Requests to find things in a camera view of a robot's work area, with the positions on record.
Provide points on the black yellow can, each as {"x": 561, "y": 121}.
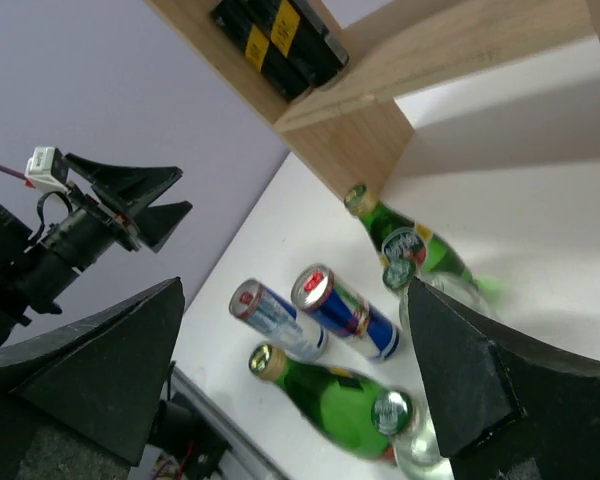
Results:
{"x": 235, "y": 22}
{"x": 303, "y": 38}

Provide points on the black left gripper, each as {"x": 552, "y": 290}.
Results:
{"x": 91, "y": 227}

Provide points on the blue silver can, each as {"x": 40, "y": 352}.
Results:
{"x": 321, "y": 294}
{"x": 265, "y": 311}

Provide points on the clear glass bottle green cap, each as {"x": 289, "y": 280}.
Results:
{"x": 404, "y": 418}

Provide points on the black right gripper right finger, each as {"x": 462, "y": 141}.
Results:
{"x": 504, "y": 405}

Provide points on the wooden two-tier shelf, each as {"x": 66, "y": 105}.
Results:
{"x": 354, "y": 131}

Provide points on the black yellow can right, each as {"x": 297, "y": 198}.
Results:
{"x": 303, "y": 38}

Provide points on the black yellow can left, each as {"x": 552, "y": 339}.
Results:
{"x": 235, "y": 22}

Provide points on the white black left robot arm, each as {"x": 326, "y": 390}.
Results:
{"x": 25, "y": 284}

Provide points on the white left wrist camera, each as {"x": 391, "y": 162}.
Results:
{"x": 46, "y": 171}

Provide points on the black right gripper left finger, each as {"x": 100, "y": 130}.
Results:
{"x": 78, "y": 402}

